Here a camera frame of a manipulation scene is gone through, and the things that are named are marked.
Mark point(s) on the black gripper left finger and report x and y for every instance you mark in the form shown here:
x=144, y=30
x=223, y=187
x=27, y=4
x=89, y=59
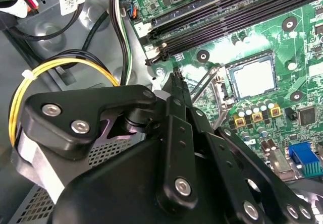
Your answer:
x=75, y=100

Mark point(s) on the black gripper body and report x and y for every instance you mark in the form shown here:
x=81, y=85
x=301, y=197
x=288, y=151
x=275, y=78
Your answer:
x=113, y=196

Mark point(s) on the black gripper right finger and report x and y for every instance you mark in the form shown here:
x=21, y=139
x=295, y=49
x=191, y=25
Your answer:
x=252, y=163

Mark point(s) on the metal socket cover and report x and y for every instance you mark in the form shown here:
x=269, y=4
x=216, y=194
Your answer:
x=217, y=103

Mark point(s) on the silver CPU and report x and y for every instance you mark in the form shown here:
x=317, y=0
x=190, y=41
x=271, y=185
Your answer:
x=255, y=79

